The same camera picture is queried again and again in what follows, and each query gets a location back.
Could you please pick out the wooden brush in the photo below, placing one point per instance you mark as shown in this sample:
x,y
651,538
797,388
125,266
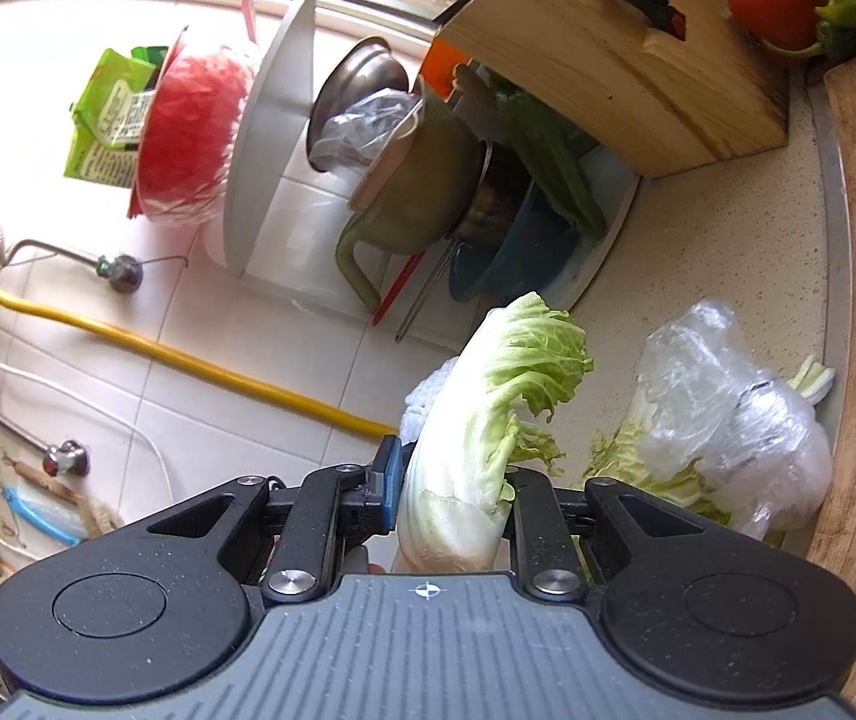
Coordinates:
x,y
60,491

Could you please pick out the blue basin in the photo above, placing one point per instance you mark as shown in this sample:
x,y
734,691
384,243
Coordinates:
x,y
518,255

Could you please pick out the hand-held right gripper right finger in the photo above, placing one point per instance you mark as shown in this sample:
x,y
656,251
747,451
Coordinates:
x,y
529,510

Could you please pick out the steel bowl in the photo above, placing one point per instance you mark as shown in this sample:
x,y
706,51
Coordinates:
x,y
368,67

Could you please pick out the red tomato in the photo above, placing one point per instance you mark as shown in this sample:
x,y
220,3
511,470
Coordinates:
x,y
769,4

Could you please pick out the red mesh bag bowl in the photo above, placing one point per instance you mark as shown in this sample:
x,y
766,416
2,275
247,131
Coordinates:
x,y
188,127

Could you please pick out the yellow pipe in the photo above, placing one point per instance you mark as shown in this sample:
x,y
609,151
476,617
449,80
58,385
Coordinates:
x,y
173,360

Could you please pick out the red plastic utensil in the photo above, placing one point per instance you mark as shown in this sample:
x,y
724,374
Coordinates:
x,y
398,289

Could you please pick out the green pot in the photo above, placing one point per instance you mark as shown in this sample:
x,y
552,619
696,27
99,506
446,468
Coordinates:
x,y
428,180

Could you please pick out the wooden knife block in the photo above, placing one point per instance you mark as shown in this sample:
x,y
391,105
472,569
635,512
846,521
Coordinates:
x,y
608,67

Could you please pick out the metal pipe with valve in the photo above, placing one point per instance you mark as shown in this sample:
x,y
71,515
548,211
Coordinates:
x,y
124,274

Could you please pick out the metal tray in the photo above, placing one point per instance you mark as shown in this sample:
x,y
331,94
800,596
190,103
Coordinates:
x,y
837,240

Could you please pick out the orange plastic item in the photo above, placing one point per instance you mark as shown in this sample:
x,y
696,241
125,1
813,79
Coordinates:
x,y
439,60

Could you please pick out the green packet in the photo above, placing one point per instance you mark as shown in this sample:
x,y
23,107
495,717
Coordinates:
x,y
105,120

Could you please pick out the white dish rack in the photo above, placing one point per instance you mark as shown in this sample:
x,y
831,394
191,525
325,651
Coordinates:
x,y
263,127

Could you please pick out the napa cabbage leaves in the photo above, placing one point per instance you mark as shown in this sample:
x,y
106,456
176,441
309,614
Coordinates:
x,y
638,457

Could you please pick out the blue plastic tool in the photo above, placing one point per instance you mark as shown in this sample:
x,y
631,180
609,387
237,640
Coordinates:
x,y
45,521

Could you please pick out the white foam net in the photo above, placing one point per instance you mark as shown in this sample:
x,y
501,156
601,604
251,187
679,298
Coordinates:
x,y
428,405

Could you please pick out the clear plastic bag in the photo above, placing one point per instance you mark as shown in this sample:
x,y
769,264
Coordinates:
x,y
720,405
368,127

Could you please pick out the small napa cabbage head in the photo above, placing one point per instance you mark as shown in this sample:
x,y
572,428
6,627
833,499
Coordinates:
x,y
458,480

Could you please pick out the dark green vegetables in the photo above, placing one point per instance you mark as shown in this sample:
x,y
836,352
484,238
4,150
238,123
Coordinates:
x,y
555,157

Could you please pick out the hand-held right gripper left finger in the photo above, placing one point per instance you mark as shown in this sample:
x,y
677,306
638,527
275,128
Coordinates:
x,y
390,480

